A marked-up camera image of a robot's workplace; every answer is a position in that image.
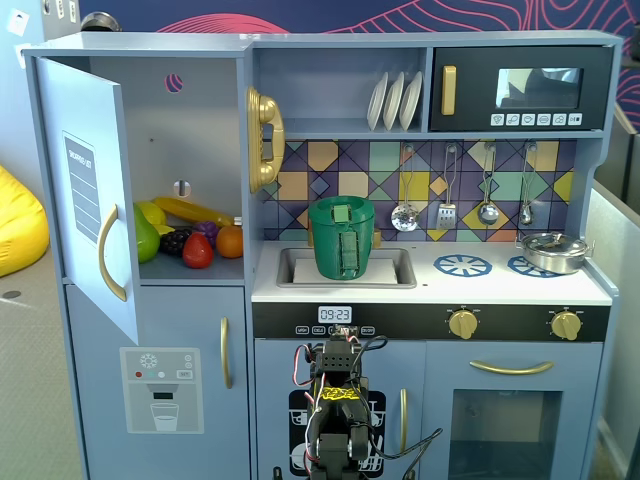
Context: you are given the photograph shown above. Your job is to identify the red white black cable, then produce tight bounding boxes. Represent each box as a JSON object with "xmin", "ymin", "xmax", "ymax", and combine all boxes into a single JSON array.
[{"xmin": 292, "ymin": 343, "xmax": 324, "ymax": 464}]

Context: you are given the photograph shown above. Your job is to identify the blue door with list sticker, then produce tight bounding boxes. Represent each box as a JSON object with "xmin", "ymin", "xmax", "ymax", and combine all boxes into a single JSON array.
[{"xmin": 34, "ymin": 55, "xmax": 140, "ymax": 346}]

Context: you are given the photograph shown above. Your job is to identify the grey shopping list sticker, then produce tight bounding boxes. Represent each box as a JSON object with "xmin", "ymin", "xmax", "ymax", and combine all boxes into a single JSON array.
[{"xmin": 61, "ymin": 130, "xmax": 98, "ymax": 247}]

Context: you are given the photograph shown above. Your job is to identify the red toy strawberry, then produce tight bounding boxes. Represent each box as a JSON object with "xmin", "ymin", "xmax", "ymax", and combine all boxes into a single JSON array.
[{"xmin": 182, "ymin": 232, "xmax": 215, "ymax": 270}]

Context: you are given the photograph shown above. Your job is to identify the orange toy fruit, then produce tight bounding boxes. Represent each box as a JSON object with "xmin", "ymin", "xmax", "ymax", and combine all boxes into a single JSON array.
[{"xmin": 215, "ymin": 224, "xmax": 245, "ymax": 260}]

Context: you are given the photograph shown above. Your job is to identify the steel slotted spatula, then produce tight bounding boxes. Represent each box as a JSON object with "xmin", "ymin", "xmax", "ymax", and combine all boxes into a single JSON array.
[{"xmin": 435, "ymin": 143, "xmax": 459, "ymax": 231}]

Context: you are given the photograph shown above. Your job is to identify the gold dishwasher handle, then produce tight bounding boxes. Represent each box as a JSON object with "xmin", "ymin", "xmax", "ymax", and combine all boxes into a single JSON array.
[{"xmin": 398, "ymin": 388, "xmax": 409, "ymax": 454}]

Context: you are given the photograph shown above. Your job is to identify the blue door with dispenser sticker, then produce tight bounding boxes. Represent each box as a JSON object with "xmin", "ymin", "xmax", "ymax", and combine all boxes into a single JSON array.
[{"xmin": 64, "ymin": 284, "xmax": 250, "ymax": 480}]

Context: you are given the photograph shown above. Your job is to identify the white toy plate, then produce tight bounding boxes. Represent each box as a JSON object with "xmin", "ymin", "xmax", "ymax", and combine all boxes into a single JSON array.
[
  {"xmin": 398, "ymin": 71, "xmax": 424, "ymax": 132},
  {"xmin": 366, "ymin": 71, "xmax": 390, "ymax": 132},
  {"xmin": 383, "ymin": 71, "xmax": 406, "ymax": 132}
]

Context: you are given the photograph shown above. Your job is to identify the blue oven door with window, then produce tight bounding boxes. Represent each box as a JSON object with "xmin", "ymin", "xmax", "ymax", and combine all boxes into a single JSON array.
[{"xmin": 424, "ymin": 341, "xmax": 605, "ymax": 480}]

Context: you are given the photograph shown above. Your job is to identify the yellow bean bag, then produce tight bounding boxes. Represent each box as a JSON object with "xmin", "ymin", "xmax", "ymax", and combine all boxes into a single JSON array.
[{"xmin": 0, "ymin": 164, "xmax": 50, "ymax": 279}]

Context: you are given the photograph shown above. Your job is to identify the purple toy grapes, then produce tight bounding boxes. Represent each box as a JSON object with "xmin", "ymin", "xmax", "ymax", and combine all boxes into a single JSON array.
[{"xmin": 192, "ymin": 220, "xmax": 221, "ymax": 249}]

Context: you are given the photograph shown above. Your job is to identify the grey toy sink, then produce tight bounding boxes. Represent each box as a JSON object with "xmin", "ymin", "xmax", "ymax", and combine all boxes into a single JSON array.
[{"xmin": 276, "ymin": 247, "xmax": 418, "ymax": 290}]

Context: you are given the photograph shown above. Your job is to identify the grey partition panel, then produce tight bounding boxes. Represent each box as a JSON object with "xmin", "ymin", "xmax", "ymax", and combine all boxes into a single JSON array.
[{"xmin": 584, "ymin": 179, "xmax": 640, "ymax": 480}]

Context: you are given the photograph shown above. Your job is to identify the steel skimmer spoon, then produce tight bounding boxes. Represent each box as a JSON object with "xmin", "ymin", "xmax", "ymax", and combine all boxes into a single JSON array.
[{"xmin": 390, "ymin": 144, "xmax": 419, "ymax": 233}]

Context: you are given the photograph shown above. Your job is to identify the green plastic bucket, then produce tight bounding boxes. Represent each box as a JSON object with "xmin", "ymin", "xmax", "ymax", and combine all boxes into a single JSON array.
[{"xmin": 307, "ymin": 196, "xmax": 379, "ymax": 280}]

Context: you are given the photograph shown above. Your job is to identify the dark round object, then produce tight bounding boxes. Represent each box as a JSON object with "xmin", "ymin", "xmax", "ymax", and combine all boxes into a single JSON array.
[{"xmin": 79, "ymin": 11, "xmax": 123, "ymax": 34}]

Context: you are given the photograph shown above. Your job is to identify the white wall box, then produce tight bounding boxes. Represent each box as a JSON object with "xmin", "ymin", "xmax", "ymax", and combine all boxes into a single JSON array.
[{"xmin": 9, "ymin": 8, "xmax": 31, "ymax": 37}]

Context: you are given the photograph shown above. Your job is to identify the yellow toy banana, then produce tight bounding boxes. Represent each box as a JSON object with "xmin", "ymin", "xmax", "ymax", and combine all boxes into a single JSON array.
[{"xmin": 152, "ymin": 196, "xmax": 235, "ymax": 229}]

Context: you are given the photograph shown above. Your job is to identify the gold oven handle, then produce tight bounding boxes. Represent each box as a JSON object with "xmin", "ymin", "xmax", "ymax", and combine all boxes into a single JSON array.
[{"xmin": 468, "ymin": 359, "xmax": 555, "ymax": 376}]

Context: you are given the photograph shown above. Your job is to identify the yellow toy lemon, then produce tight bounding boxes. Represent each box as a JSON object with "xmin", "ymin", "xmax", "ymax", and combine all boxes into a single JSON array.
[{"xmin": 133, "ymin": 200, "xmax": 168, "ymax": 226}]

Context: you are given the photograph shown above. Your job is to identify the black toy microwave door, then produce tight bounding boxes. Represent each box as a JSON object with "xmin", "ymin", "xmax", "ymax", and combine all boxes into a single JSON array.
[{"xmin": 429, "ymin": 45, "xmax": 614, "ymax": 133}]

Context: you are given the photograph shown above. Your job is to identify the steel ladle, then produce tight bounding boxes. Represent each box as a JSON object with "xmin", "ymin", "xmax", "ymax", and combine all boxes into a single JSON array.
[{"xmin": 477, "ymin": 143, "xmax": 501, "ymax": 226}]

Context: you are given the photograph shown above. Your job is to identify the green toy pear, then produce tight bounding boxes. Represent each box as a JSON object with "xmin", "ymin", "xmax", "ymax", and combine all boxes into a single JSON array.
[{"xmin": 132, "ymin": 202, "xmax": 161, "ymax": 265}]

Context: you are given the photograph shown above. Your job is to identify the water dispenser sticker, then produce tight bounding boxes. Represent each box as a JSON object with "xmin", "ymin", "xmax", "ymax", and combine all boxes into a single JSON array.
[{"xmin": 118, "ymin": 346, "xmax": 205, "ymax": 435}]

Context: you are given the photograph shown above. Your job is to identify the steel pot with lid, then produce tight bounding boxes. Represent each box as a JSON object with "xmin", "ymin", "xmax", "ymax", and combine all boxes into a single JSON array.
[{"xmin": 515, "ymin": 231, "xmax": 596, "ymax": 275}]

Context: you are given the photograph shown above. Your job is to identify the gold microwave handle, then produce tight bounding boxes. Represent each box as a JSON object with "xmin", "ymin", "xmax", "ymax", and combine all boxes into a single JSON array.
[{"xmin": 440, "ymin": 65, "xmax": 458, "ymax": 116}]

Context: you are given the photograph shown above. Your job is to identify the gold toy telephone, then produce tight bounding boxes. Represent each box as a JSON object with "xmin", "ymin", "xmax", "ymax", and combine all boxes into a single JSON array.
[{"xmin": 245, "ymin": 85, "xmax": 286, "ymax": 195}]

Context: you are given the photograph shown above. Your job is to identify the curved gold door handle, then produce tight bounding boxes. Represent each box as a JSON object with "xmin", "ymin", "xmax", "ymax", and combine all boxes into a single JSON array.
[{"xmin": 97, "ymin": 203, "xmax": 129, "ymax": 303}]

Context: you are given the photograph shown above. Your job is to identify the dark toy blackberry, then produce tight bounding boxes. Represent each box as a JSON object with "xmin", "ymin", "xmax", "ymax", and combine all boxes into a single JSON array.
[{"xmin": 158, "ymin": 227, "xmax": 194, "ymax": 258}]

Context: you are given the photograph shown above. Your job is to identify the blue toy kitchen unit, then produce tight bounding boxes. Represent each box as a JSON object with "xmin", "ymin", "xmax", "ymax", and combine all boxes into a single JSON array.
[{"xmin": 19, "ymin": 29, "xmax": 626, "ymax": 480}]

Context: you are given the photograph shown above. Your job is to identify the gold stove knob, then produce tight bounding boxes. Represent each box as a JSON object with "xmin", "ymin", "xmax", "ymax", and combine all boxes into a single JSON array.
[
  {"xmin": 551, "ymin": 310, "xmax": 583, "ymax": 341},
  {"xmin": 448, "ymin": 309, "xmax": 479, "ymax": 340}
]

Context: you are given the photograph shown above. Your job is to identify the blue dishwasher door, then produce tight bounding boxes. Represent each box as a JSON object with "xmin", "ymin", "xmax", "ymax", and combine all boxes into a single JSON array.
[{"xmin": 254, "ymin": 338, "xmax": 427, "ymax": 480}]

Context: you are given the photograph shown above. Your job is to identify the straight gold door handle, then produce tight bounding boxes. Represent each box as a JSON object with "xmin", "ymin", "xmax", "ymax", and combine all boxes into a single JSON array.
[{"xmin": 219, "ymin": 316, "xmax": 234, "ymax": 390}]

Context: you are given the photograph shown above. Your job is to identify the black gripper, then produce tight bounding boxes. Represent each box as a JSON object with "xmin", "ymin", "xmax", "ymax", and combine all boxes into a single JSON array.
[{"xmin": 319, "ymin": 324, "xmax": 364, "ymax": 376}]

